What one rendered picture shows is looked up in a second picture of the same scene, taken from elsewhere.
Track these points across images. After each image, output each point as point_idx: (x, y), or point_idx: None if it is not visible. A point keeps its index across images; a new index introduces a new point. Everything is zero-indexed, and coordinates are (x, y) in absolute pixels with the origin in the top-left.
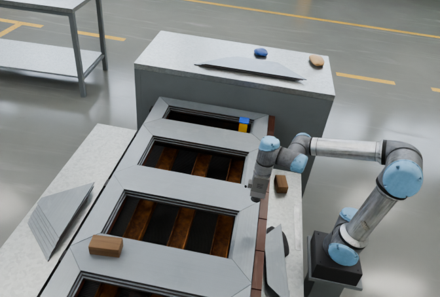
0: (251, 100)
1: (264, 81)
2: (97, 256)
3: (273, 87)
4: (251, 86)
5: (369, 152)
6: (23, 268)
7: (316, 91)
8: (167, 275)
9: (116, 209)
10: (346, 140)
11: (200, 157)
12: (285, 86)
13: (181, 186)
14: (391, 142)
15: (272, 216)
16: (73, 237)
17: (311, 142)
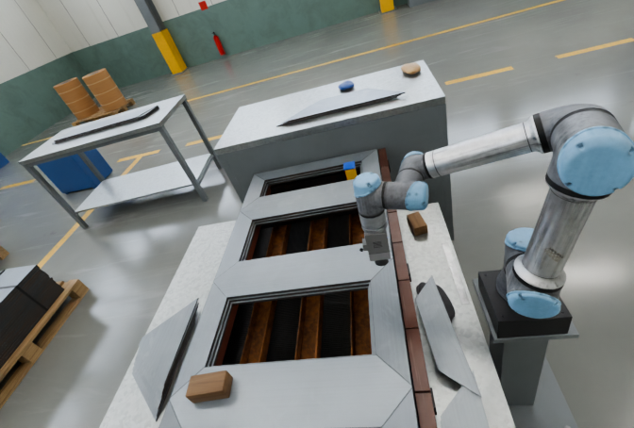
0: (351, 139)
1: (357, 113)
2: (203, 403)
3: (369, 116)
4: (344, 123)
5: (517, 141)
6: None
7: (421, 100)
8: (293, 407)
9: (221, 326)
10: (475, 139)
11: (316, 224)
12: (382, 108)
13: (291, 271)
14: (547, 114)
15: (419, 269)
16: None
17: (426, 160)
